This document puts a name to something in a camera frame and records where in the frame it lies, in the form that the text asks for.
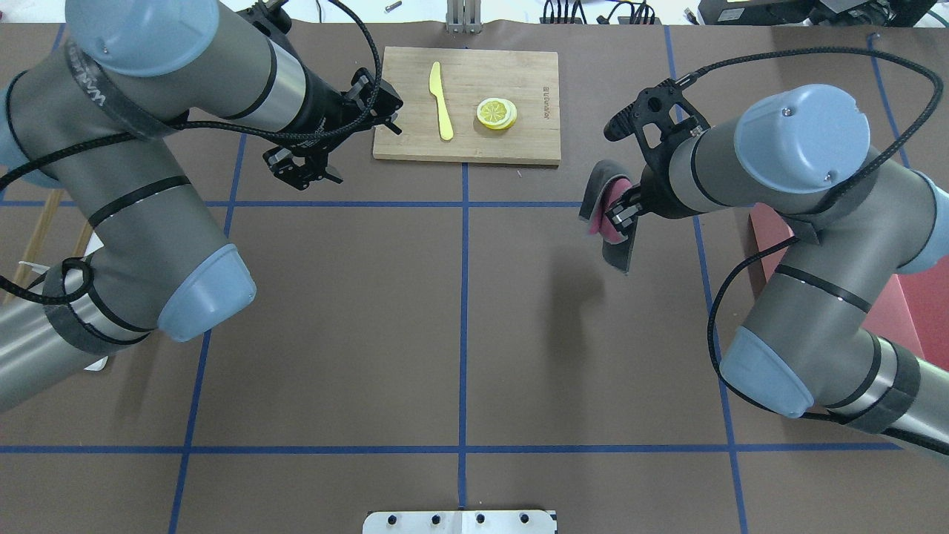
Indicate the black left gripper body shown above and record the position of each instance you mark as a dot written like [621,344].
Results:
[320,111]

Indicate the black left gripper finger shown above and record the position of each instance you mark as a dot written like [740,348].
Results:
[301,169]
[372,103]

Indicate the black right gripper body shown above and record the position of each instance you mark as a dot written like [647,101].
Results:
[657,194]

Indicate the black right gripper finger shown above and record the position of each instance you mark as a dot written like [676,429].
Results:
[624,205]
[625,123]

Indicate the grey and pink cloth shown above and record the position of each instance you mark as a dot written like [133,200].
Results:
[617,242]

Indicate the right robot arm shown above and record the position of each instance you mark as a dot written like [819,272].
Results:
[857,218]

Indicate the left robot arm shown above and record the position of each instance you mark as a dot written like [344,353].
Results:
[92,119]

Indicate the yellow plastic knife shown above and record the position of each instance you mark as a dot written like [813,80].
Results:
[444,123]

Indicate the wooden cutting board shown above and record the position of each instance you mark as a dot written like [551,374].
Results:
[528,78]

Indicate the yellow lemon slice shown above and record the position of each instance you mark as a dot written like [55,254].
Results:
[497,114]

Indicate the white rectangular tray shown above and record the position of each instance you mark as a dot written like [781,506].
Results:
[98,365]

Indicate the pink plastic bin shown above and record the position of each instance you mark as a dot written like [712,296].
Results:
[912,310]

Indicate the metal mounting plate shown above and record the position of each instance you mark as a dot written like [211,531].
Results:
[461,521]

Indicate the aluminium frame post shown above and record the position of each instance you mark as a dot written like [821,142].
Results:
[463,17]

